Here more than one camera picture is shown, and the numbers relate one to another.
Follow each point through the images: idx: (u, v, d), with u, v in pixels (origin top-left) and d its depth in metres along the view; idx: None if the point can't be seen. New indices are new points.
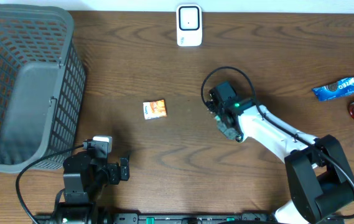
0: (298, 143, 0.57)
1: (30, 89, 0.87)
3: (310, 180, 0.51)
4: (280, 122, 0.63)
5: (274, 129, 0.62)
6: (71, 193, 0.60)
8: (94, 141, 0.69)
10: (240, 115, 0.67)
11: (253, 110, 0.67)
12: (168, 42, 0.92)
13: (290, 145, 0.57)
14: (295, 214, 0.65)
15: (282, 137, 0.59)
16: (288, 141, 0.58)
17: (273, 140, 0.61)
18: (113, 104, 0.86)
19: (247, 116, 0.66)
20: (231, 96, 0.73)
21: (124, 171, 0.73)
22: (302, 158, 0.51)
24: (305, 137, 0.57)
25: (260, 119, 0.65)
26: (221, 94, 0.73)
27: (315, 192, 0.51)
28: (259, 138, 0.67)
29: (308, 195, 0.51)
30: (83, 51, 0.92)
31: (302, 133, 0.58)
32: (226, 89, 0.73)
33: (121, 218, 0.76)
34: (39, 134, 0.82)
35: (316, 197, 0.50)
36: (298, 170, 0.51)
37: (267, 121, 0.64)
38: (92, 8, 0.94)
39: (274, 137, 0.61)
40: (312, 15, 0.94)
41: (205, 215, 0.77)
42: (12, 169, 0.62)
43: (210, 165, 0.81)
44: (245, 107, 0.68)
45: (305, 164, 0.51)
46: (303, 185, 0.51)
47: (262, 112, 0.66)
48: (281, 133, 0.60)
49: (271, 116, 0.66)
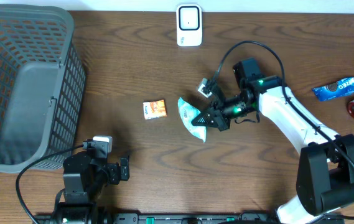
0: (319, 136, 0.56)
1: (31, 89, 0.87)
3: (322, 175, 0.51)
4: (303, 109, 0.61)
5: (297, 116, 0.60)
6: (71, 193, 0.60)
8: (93, 141, 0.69)
10: (262, 93, 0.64)
11: (277, 91, 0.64)
12: (167, 42, 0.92)
13: (310, 137, 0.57)
14: (293, 214, 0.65)
15: (303, 127, 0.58)
16: (309, 132, 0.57)
17: (291, 126, 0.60)
18: (114, 104, 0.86)
19: (270, 95, 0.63)
20: (254, 73, 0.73)
21: (124, 171, 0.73)
22: (320, 152, 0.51)
24: (326, 131, 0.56)
25: (282, 102, 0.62)
26: (244, 70, 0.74)
27: (323, 187, 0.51)
28: (275, 117, 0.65)
29: (315, 188, 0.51)
30: (83, 51, 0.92)
31: (323, 127, 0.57)
32: (250, 66, 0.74)
33: (121, 218, 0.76)
34: (39, 134, 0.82)
35: (323, 191, 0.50)
36: (312, 163, 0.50)
37: (290, 106, 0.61)
38: (92, 8, 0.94)
39: (293, 124, 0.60)
40: (311, 15, 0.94)
41: (205, 215, 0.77)
42: (12, 169, 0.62)
43: (210, 165, 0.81)
44: (267, 86, 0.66)
45: (321, 158, 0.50)
46: (314, 179, 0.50)
47: (287, 96, 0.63)
48: (303, 122, 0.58)
49: (295, 100, 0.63)
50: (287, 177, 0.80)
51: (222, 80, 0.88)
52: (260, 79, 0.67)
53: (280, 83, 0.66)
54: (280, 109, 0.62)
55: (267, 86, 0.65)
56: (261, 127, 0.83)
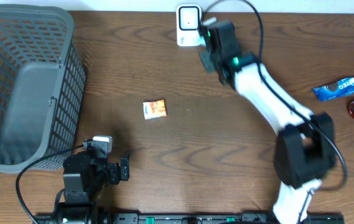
0: (295, 117, 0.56)
1: (30, 89, 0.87)
3: (300, 155, 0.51)
4: (277, 88, 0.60)
5: (272, 97, 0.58)
6: (71, 193, 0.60)
8: (93, 141, 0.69)
10: (238, 74, 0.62)
11: (253, 70, 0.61)
12: (167, 42, 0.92)
13: (285, 116, 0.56)
14: (284, 206, 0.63)
15: (278, 108, 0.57)
16: (285, 113, 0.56)
17: (266, 106, 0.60)
18: (113, 104, 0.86)
19: (246, 78, 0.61)
20: (231, 43, 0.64)
21: (124, 171, 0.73)
22: (296, 134, 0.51)
24: (301, 111, 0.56)
25: (259, 81, 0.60)
26: (221, 38, 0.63)
27: (302, 167, 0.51)
28: (250, 96, 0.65)
29: (294, 168, 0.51)
30: (83, 51, 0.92)
31: (298, 106, 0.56)
32: (228, 34, 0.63)
33: (121, 218, 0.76)
34: (39, 134, 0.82)
35: (302, 171, 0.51)
36: (289, 144, 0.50)
37: (265, 85, 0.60)
38: (93, 8, 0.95)
39: (269, 104, 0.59)
40: (311, 15, 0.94)
41: (205, 215, 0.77)
42: (12, 169, 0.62)
43: (210, 165, 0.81)
44: (244, 65, 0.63)
45: (298, 140, 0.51)
46: (292, 159, 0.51)
47: (262, 74, 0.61)
48: (278, 103, 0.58)
49: (269, 79, 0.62)
50: None
51: None
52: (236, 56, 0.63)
53: (256, 58, 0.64)
54: (255, 87, 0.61)
55: (242, 65, 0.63)
56: (261, 127, 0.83)
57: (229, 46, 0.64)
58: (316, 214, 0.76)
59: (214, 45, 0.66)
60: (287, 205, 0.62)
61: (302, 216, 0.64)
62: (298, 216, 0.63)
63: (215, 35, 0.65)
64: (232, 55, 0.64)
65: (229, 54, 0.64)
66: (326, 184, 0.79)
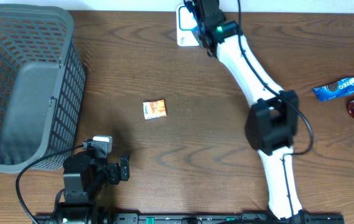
0: (266, 93, 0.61)
1: (30, 89, 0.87)
3: (267, 126, 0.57)
4: (255, 63, 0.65)
5: (248, 70, 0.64)
6: (71, 193, 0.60)
8: (93, 141, 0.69)
10: (221, 44, 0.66)
11: (234, 42, 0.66)
12: (168, 42, 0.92)
13: (259, 92, 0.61)
14: (277, 195, 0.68)
15: (252, 83, 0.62)
16: (258, 88, 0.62)
17: (242, 78, 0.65)
18: (114, 103, 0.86)
19: (227, 48, 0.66)
20: (214, 12, 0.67)
21: (124, 170, 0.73)
22: (265, 106, 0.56)
24: (272, 87, 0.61)
25: (238, 54, 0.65)
26: (204, 6, 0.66)
27: (267, 132, 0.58)
28: (229, 66, 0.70)
29: (260, 134, 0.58)
30: (83, 51, 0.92)
31: (270, 83, 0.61)
32: (210, 2, 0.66)
33: (121, 218, 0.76)
34: (39, 133, 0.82)
35: (267, 135, 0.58)
36: (260, 116, 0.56)
37: (244, 58, 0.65)
38: (93, 8, 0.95)
39: (246, 78, 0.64)
40: (311, 15, 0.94)
41: (205, 215, 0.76)
42: (12, 169, 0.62)
43: (210, 165, 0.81)
44: (226, 35, 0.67)
45: (267, 112, 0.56)
46: (260, 129, 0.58)
47: (242, 48, 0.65)
48: (254, 78, 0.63)
49: (249, 53, 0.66)
50: None
51: (223, 80, 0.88)
52: (219, 25, 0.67)
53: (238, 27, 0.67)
54: (234, 58, 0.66)
55: (224, 34, 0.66)
56: None
57: (211, 15, 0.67)
58: (316, 214, 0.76)
59: (200, 15, 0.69)
60: (275, 188, 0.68)
61: (295, 202, 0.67)
62: (288, 200, 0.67)
63: (199, 4, 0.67)
64: (215, 25, 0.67)
65: (212, 23, 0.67)
66: (326, 184, 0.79)
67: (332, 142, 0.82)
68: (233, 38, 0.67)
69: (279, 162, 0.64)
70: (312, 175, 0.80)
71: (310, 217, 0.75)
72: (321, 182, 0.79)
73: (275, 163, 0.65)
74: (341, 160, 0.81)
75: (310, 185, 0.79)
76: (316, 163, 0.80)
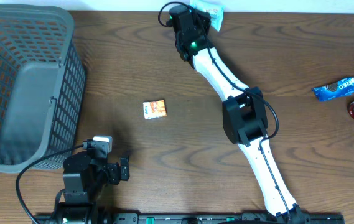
0: (235, 91, 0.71)
1: (30, 89, 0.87)
3: (237, 119, 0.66)
4: (225, 68, 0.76)
5: (220, 76, 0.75)
6: (71, 193, 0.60)
8: (93, 141, 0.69)
10: (195, 55, 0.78)
11: (206, 53, 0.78)
12: (167, 42, 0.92)
13: (229, 91, 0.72)
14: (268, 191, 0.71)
15: (224, 85, 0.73)
16: (229, 89, 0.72)
17: (216, 83, 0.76)
18: (113, 103, 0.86)
19: (200, 60, 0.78)
20: (190, 28, 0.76)
21: (124, 171, 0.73)
22: (234, 102, 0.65)
24: (239, 85, 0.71)
25: (210, 63, 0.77)
26: (181, 24, 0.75)
27: (239, 125, 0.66)
28: (204, 74, 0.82)
29: (234, 127, 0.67)
30: (83, 51, 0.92)
31: (238, 82, 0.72)
32: (187, 21, 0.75)
33: (121, 218, 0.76)
34: (39, 133, 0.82)
35: (240, 128, 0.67)
36: (231, 111, 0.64)
37: (215, 65, 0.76)
38: (93, 8, 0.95)
39: (218, 81, 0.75)
40: (312, 15, 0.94)
41: (205, 215, 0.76)
42: (12, 169, 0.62)
43: (210, 165, 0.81)
44: (200, 47, 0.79)
45: (236, 107, 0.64)
46: (232, 122, 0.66)
47: (213, 57, 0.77)
48: (224, 82, 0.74)
49: (219, 61, 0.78)
50: (288, 177, 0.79)
51: None
52: (193, 40, 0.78)
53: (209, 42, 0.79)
54: (207, 67, 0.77)
55: (199, 47, 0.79)
56: None
57: (188, 30, 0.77)
58: (316, 214, 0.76)
59: (176, 28, 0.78)
60: (264, 184, 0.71)
61: (287, 196, 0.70)
62: (280, 194, 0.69)
63: (176, 21, 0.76)
64: (191, 38, 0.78)
65: (188, 38, 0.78)
66: (326, 185, 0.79)
67: (333, 142, 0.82)
68: (203, 50, 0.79)
69: (259, 153, 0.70)
70: (312, 175, 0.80)
71: (310, 218, 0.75)
72: (321, 182, 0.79)
73: (257, 156, 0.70)
74: (341, 160, 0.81)
75: (310, 185, 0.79)
76: (316, 163, 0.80)
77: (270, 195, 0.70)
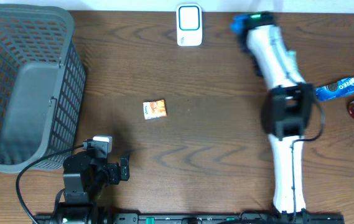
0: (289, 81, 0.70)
1: (31, 89, 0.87)
3: (280, 110, 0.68)
4: (282, 52, 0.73)
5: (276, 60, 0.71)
6: (71, 193, 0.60)
8: (93, 141, 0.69)
10: (254, 30, 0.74)
11: (268, 32, 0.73)
12: (167, 42, 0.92)
13: (281, 80, 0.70)
14: (284, 190, 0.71)
15: (277, 71, 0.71)
16: (280, 77, 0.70)
17: (267, 65, 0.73)
18: (113, 104, 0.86)
19: (259, 35, 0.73)
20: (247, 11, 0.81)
21: (124, 171, 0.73)
22: (281, 92, 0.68)
24: (294, 77, 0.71)
25: (269, 42, 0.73)
26: None
27: (279, 116, 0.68)
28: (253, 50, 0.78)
29: (274, 117, 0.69)
30: (83, 51, 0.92)
31: (293, 73, 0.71)
32: None
33: (121, 218, 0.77)
34: (39, 134, 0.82)
35: (279, 120, 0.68)
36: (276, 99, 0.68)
37: (274, 47, 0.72)
38: (92, 8, 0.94)
39: (272, 64, 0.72)
40: (312, 15, 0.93)
41: (205, 215, 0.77)
42: (11, 169, 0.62)
43: (210, 165, 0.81)
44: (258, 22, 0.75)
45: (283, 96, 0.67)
46: (275, 111, 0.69)
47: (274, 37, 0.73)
48: (280, 67, 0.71)
49: (279, 42, 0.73)
50: None
51: (223, 79, 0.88)
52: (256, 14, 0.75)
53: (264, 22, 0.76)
54: (264, 45, 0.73)
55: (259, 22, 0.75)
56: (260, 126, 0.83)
57: None
58: (316, 214, 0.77)
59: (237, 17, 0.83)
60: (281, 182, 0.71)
61: (300, 199, 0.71)
62: (292, 194, 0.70)
63: None
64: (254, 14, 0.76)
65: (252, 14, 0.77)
66: (325, 185, 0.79)
67: (333, 142, 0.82)
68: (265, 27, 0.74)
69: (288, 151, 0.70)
70: (312, 175, 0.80)
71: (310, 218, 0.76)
72: (321, 182, 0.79)
73: (284, 154, 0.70)
74: (341, 160, 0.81)
75: (310, 185, 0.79)
76: (316, 163, 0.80)
77: (283, 193, 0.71)
